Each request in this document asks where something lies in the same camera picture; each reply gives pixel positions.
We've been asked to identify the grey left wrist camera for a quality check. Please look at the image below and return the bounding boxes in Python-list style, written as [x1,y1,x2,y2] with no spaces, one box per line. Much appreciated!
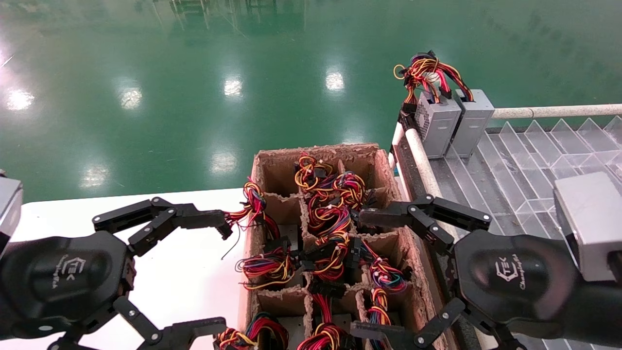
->
[0,175,23,256]

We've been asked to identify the grey power supply coloured wires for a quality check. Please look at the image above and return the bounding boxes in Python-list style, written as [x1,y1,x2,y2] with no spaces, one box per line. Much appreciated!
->
[411,50,495,158]

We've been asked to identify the transparent divider rack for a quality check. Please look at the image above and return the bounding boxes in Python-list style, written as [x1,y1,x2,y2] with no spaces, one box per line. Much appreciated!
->
[396,116,622,350]

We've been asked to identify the power supply long black connector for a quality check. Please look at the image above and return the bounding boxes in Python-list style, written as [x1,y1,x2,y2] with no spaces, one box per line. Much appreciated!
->
[221,177,281,261]

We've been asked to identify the brown pulp compartment box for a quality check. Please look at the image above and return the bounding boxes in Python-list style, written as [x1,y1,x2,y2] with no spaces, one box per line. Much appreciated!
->
[238,142,450,350]

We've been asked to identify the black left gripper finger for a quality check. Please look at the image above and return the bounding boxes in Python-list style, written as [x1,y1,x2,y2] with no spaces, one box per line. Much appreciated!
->
[113,296,227,350]

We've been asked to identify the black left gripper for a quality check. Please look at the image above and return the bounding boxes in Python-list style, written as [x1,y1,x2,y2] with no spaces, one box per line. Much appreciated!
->
[0,197,233,341]

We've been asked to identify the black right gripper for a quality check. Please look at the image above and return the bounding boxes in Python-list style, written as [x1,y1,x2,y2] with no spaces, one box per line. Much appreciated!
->
[350,194,622,350]

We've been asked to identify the short white pipe rail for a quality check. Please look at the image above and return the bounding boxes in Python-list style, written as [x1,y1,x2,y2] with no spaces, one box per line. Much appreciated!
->
[389,122,407,170]

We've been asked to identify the power supply with coloured wires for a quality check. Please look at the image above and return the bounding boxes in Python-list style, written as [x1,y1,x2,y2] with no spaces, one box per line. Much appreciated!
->
[333,171,379,229]
[214,313,290,350]
[236,238,295,291]
[293,152,337,191]
[360,243,408,294]
[365,288,397,327]
[296,281,355,350]
[306,192,351,236]
[300,232,363,283]

